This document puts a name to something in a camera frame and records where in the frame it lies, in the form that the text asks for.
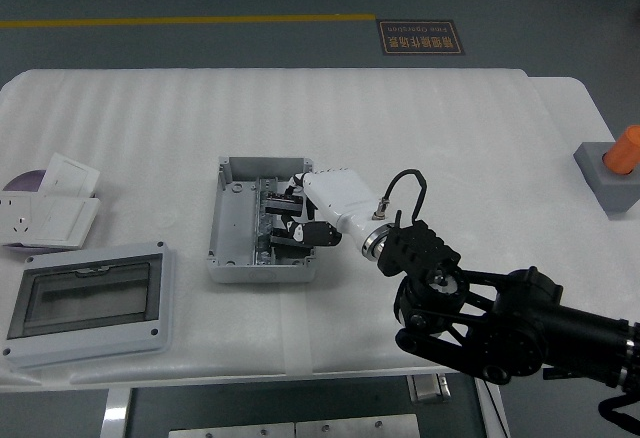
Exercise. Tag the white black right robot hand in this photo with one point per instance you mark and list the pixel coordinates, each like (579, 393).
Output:
(340, 198)

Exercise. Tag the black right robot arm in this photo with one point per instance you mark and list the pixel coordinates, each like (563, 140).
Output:
(500, 318)

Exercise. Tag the grey open plastic box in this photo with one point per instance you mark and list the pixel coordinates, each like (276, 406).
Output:
(232, 228)

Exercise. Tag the white foam mat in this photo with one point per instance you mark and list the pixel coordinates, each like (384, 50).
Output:
(350, 123)

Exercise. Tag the black floor sign orange text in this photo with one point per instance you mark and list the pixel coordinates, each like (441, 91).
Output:
(419, 37)

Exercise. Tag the yellow floor tape line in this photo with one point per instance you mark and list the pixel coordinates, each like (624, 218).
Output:
(200, 20)

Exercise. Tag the grey metal plate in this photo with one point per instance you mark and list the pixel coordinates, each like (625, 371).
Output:
(230, 430)
(357, 427)

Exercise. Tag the grey block base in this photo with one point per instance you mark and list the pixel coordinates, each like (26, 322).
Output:
(607, 190)

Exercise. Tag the grey lid with clear window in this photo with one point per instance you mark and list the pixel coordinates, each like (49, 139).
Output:
(90, 303)

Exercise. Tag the orange cylinder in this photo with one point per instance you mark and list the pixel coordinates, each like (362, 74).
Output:
(624, 153)

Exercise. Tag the purple round disc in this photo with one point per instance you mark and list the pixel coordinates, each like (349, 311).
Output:
(25, 182)

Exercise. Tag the metal rail inside box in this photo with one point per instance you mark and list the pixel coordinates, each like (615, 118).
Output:
(261, 228)

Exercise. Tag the silver metal bracket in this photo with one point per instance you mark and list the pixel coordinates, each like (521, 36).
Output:
(429, 388)

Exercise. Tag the white tilted switch plate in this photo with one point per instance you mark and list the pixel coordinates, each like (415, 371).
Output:
(70, 175)

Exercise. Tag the white flat switch plate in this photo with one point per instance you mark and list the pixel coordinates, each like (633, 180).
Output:
(60, 223)

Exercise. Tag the white metal table frame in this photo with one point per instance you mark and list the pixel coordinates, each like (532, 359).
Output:
(116, 413)

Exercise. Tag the white wall socket plate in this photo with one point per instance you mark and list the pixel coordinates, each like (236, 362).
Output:
(15, 218)

